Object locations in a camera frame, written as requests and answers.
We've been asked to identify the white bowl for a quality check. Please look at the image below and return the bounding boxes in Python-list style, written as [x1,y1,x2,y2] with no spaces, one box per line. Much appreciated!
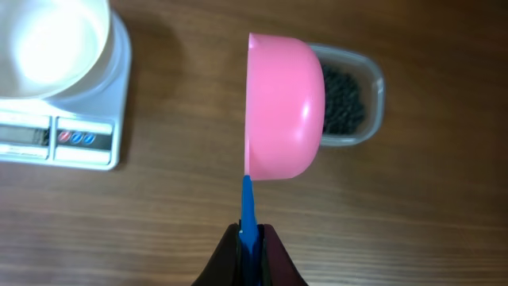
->
[1,0,111,99]

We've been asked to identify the white digital kitchen scale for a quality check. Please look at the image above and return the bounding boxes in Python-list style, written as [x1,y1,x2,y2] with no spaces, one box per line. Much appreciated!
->
[1,12,132,171]

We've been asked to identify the pink scoop blue handle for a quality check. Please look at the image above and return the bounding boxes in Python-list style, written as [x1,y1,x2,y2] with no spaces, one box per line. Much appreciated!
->
[239,33,325,285]

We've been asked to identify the black beans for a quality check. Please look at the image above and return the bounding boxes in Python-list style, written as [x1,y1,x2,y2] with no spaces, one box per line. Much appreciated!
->
[321,64,366,135]

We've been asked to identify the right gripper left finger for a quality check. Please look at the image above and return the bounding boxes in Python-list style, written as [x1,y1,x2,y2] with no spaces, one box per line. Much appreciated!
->
[191,223,240,286]

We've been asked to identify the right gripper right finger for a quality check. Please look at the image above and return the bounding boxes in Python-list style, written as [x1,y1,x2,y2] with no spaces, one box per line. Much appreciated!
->
[260,224,308,286]

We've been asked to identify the clear plastic container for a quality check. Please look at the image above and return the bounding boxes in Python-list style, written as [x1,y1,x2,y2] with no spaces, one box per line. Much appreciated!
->
[310,43,385,147]

